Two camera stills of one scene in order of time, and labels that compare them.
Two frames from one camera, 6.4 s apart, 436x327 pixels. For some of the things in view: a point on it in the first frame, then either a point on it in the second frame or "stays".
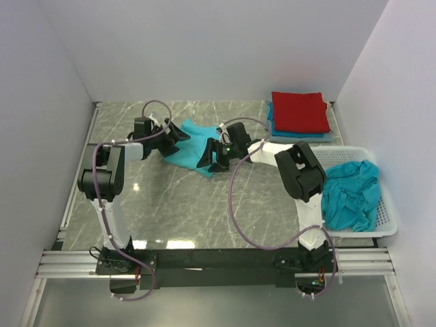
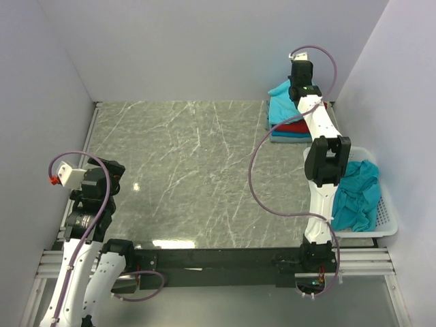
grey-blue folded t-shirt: x=327 y=137 stays
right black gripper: x=206 y=160 to x=290 y=80
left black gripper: x=176 y=134 to x=116 y=172
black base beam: x=275 y=268 stays
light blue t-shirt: x=191 y=149 to x=281 y=106
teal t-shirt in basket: x=351 y=191 stays
